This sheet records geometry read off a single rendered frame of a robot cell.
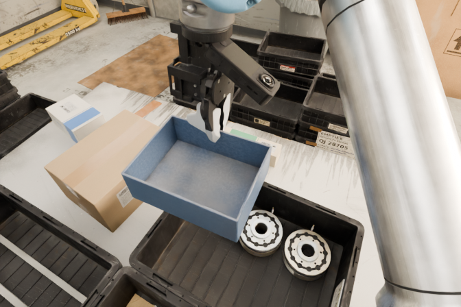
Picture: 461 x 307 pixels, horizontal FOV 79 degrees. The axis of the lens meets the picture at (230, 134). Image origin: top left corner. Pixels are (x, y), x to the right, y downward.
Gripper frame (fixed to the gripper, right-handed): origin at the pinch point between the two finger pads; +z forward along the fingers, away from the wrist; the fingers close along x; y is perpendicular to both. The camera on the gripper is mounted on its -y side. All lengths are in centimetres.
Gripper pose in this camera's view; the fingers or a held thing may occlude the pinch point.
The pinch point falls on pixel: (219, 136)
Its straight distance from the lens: 51.5
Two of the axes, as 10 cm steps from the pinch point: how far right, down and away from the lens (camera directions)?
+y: -9.0, -3.1, 3.1
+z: -0.4, 7.5, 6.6
